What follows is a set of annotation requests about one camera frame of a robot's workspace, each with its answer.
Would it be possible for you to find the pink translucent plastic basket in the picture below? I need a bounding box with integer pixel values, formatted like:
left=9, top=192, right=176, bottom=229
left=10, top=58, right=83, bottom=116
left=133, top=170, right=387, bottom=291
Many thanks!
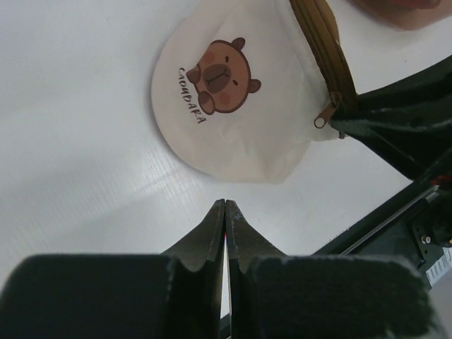
left=351, top=0, right=451, bottom=30

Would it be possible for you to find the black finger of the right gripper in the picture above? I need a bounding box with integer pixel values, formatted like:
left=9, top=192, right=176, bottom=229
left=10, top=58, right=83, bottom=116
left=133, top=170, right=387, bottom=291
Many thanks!
left=331, top=57, right=451, bottom=180

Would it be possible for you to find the beige round mesh laundry bag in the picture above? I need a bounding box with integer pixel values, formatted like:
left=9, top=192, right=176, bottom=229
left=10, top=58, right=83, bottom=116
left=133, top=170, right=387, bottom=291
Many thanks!
left=150, top=1, right=357, bottom=183

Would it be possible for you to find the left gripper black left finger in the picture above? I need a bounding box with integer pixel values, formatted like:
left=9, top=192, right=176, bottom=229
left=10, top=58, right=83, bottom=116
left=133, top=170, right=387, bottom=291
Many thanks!
left=1, top=200, right=225, bottom=338

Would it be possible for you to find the right white cable duct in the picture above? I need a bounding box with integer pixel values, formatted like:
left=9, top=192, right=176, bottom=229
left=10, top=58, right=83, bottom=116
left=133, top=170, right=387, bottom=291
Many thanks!
left=426, top=248, right=452, bottom=287

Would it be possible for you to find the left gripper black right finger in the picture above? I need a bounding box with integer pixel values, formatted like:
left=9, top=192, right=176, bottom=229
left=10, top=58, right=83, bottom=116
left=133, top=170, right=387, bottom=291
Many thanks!
left=225, top=201, right=448, bottom=338

